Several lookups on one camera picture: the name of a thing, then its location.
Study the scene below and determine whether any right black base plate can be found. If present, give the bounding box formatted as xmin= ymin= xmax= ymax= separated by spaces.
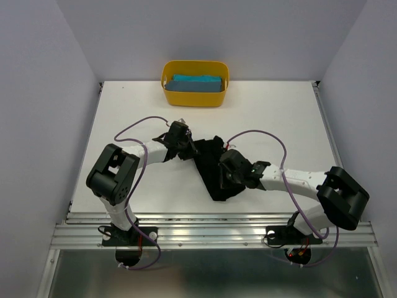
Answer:
xmin=264 ymin=225 xmax=323 ymax=246

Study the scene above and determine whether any black t shirt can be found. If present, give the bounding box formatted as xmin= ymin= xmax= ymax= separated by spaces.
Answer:
xmin=194 ymin=136 xmax=246 ymax=202

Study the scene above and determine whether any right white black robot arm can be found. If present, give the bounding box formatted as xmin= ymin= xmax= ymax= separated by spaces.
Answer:
xmin=220 ymin=150 xmax=370 ymax=243

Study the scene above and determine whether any yellow plastic basket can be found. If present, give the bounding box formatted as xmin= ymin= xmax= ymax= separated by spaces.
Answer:
xmin=161 ymin=60 xmax=230 ymax=107

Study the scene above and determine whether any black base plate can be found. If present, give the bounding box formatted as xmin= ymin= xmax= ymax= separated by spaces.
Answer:
xmin=264 ymin=225 xmax=323 ymax=246
xmin=97 ymin=225 xmax=154 ymax=247

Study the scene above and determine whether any aluminium front rail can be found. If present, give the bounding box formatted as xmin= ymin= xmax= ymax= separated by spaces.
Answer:
xmin=51 ymin=212 xmax=378 ymax=249

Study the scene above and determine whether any right aluminium side rail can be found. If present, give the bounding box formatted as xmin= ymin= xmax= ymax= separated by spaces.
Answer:
xmin=312 ymin=80 xmax=360 ymax=221

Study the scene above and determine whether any teal folded t shirt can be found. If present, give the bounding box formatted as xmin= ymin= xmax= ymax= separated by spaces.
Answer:
xmin=172 ymin=74 xmax=222 ymax=84

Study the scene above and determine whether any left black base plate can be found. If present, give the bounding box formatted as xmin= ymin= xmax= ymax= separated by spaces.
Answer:
xmin=97 ymin=225 xmax=154 ymax=247

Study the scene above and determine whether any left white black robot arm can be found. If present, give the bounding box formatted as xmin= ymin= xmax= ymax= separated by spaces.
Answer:
xmin=86 ymin=120 xmax=198 ymax=246

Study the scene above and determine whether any grey blue folded t shirt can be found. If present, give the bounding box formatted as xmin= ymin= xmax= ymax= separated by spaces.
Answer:
xmin=165 ymin=80 xmax=223 ymax=93

